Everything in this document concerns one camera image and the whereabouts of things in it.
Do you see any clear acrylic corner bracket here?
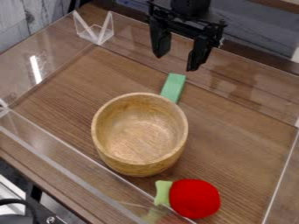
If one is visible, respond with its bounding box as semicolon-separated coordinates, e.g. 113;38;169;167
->
71;11;114;46

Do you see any red plush ball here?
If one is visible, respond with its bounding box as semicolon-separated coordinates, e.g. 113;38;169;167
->
169;178;220;219

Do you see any black cable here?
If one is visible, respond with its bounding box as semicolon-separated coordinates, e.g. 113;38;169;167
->
0;198;38;224

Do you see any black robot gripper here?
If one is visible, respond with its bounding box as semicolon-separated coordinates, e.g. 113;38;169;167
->
146;0;226;72

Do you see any green rectangular block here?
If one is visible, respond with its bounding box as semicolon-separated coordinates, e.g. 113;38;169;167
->
160;73;185;103

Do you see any light wooden bowl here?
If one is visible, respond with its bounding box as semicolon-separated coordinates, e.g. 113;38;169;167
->
90;92;188;177

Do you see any black metal table frame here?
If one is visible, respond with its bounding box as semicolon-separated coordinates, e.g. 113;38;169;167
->
25;182;65;224

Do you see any clear acrylic enclosure wall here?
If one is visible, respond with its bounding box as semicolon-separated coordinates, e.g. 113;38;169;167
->
0;99;194;224

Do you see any small green bone-shaped piece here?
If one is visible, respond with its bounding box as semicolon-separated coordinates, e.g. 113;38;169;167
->
153;180;173;206

